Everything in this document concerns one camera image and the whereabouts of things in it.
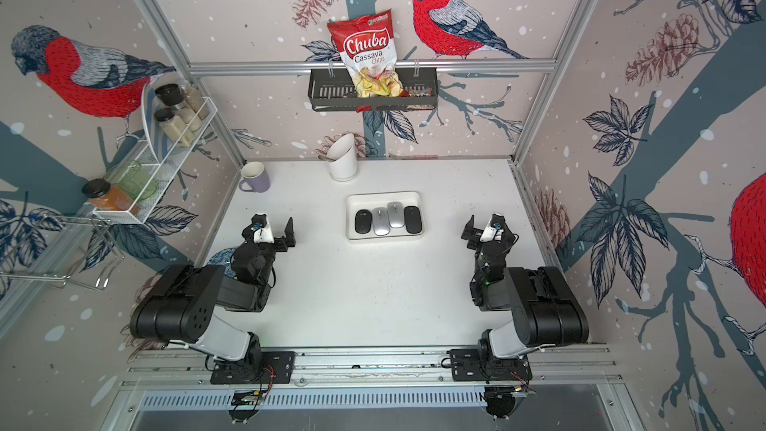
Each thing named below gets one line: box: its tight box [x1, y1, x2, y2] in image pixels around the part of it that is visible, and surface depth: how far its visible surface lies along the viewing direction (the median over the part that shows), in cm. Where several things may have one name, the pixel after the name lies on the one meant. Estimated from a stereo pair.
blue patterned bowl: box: [207, 247, 237, 278], surface depth 92 cm
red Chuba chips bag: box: [327, 8, 408, 113], surface depth 84 cm
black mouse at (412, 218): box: [403, 205, 422, 234], surface depth 103 cm
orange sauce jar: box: [80, 178, 134, 211], surface depth 62 cm
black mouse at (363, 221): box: [354, 208, 373, 235], surface depth 102 cm
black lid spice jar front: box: [153, 107, 195, 148], surface depth 79 cm
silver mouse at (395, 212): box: [386, 200, 405, 229], surface depth 103 cm
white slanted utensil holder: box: [327, 132, 359, 183], surface depth 113 cm
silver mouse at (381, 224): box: [372, 207, 390, 237], surface depth 103 cm
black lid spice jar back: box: [154, 82, 203, 133], surface depth 81 cm
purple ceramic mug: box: [238, 160, 271, 193], surface depth 109 cm
